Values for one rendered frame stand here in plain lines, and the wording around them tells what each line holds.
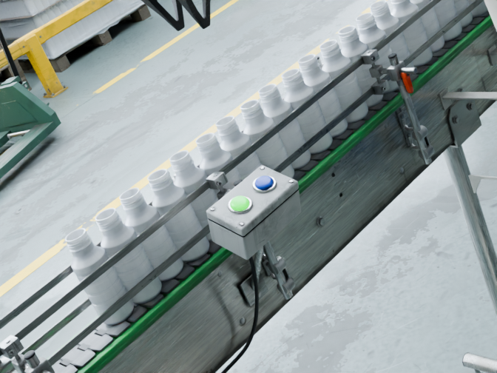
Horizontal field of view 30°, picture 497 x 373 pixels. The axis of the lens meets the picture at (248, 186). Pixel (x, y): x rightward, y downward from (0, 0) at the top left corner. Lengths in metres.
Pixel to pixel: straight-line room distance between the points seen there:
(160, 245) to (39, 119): 4.54
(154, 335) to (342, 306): 1.67
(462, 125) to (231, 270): 0.70
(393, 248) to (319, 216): 1.60
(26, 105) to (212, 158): 4.49
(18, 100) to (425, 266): 3.53
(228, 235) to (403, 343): 1.50
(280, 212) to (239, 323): 0.26
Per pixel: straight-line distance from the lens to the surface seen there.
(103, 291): 1.52
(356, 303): 3.15
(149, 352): 1.55
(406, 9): 1.99
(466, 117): 2.10
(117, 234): 1.51
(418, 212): 3.51
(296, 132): 1.75
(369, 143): 1.85
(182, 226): 1.58
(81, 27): 7.67
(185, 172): 1.60
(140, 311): 1.55
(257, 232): 1.46
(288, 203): 1.50
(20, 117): 6.15
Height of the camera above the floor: 1.74
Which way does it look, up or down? 24 degrees down
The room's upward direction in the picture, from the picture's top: 24 degrees counter-clockwise
